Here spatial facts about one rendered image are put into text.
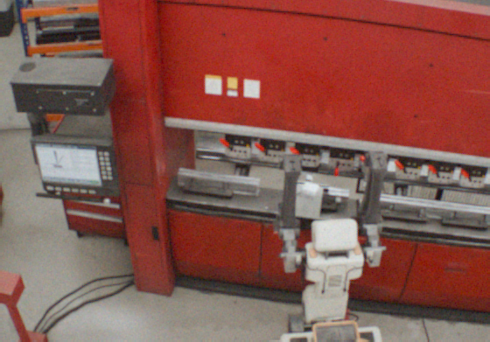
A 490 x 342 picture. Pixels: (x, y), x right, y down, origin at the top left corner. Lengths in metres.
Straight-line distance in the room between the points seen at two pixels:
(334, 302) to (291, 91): 1.15
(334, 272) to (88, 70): 1.57
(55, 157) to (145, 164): 0.59
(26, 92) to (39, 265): 1.99
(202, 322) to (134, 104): 1.67
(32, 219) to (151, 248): 1.41
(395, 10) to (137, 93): 1.40
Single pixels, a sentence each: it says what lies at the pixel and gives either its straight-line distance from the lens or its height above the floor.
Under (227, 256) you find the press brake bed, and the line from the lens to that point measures 4.33.
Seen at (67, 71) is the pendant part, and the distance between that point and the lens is 3.31.
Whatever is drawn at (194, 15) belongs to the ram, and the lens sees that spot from 3.42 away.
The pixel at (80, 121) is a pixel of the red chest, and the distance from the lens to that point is 4.61.
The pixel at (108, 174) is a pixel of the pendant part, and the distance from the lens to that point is 3.47.
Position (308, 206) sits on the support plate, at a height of 1.00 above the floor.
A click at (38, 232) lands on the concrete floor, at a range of 5.26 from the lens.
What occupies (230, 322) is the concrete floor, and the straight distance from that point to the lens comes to 4.51.
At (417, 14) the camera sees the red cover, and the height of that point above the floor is 2.24.
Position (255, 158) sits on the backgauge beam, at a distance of 4.22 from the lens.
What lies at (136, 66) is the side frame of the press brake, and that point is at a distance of 3.42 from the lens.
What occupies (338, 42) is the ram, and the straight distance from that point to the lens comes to 3.36.
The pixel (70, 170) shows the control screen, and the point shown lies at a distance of 3.53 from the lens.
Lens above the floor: 3.65
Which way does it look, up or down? 40 degrees down
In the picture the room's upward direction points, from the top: 1 degrees clockwise
